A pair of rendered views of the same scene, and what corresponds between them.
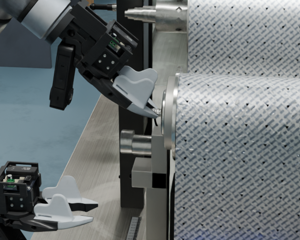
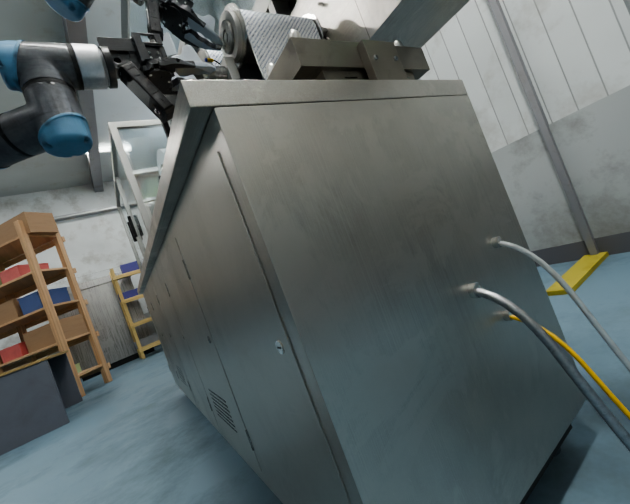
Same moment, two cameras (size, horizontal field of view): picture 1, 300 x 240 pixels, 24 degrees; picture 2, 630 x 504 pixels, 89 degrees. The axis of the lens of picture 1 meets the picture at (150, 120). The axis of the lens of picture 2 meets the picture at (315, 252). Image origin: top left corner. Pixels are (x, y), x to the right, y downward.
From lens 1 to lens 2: 1.23 m
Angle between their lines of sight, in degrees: 46
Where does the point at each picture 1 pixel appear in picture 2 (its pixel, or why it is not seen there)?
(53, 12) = not seen: outside the picture
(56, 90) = (152, 19)
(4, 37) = (20, 420)
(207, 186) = (272, 53)
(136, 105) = (209, 26)
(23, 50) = (40, 421)
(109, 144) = not seen: hidden behind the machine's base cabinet
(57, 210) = (189, 56)
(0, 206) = (143, 52)
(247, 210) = not seen: hidden behind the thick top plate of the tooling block
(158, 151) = (231, 65)
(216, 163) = (270, 38)
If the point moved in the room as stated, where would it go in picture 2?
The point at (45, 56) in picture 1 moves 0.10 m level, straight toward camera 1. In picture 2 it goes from (62, 416) to (63, 416)
